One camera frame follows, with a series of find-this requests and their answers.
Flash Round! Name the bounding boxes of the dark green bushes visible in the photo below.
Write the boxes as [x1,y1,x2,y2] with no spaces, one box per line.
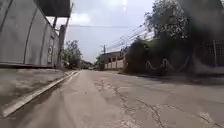
[124,36,194,76]

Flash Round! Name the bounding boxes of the grey concrete road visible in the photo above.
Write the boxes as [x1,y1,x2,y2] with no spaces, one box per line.
[0,69,224,128]

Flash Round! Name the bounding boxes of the utility pole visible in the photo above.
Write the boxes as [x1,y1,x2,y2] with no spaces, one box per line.
[57,2,75,70]

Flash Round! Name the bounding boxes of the large tree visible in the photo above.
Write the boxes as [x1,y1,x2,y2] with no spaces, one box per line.
[143,0,190,42]

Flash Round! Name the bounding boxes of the grey pavement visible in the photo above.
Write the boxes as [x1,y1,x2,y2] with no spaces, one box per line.
[116,71,224,86]
[0,68,73,108]

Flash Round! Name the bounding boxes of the pale kerb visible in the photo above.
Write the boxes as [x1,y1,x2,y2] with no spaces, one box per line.
[1,69,82,118]

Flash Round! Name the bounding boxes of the dark building with fence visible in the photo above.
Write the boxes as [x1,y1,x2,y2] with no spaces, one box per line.
[179,0,224,76]

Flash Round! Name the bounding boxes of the building with pale wall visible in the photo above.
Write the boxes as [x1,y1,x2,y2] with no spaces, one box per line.
[98,49,126,70]

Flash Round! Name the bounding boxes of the overhead wires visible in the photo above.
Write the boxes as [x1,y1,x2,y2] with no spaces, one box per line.
[66,23,158,52]

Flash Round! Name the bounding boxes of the grey metal wall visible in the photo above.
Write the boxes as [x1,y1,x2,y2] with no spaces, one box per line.
[0,0,72,70]

